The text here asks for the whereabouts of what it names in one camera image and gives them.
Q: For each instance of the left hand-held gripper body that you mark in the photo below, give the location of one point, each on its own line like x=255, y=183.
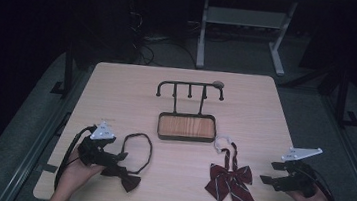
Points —
x=93, y=153

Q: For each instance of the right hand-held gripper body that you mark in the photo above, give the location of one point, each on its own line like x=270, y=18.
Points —
x=299, y=180

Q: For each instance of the black bow tie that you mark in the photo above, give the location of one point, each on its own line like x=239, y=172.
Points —
x=131, y=181

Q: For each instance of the dark red striped bow tie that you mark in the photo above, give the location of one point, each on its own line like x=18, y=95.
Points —
x=229, y=183

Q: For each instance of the black hook rack wooden base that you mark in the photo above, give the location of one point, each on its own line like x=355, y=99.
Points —
x=186, y=127

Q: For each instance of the person's left hand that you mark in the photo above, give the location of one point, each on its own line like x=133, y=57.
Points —
x=74, y=175

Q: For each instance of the grey tape strip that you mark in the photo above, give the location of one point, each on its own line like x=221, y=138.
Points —
x=47, y=168

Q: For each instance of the black metal stand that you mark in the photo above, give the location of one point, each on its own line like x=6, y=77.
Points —
x=342, y=104
x=67, y=75

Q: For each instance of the small grey round disc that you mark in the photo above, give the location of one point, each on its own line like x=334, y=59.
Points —
x=218, y=84

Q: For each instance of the white metal desk frame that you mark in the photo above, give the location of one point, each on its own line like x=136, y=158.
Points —
x=245, y=17

